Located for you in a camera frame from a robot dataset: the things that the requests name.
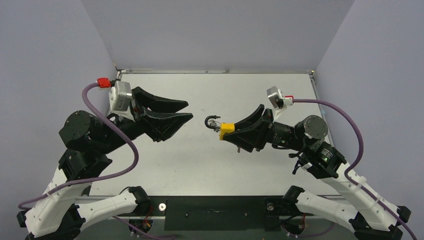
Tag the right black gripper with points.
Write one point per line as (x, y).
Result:
(266, 129)

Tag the yellow padlock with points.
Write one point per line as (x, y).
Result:
(211, 122)

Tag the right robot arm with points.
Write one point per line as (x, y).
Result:
(364, 213)

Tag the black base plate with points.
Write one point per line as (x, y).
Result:
(216, 213)

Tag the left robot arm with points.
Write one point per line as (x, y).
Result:
(89, 137)

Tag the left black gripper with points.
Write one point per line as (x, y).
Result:
(160, 124)

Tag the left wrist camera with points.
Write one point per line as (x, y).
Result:
(120, 97)

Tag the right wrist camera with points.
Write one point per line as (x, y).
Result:
(279, 102)

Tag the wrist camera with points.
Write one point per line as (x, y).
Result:
(279, 102)
(120, 97)

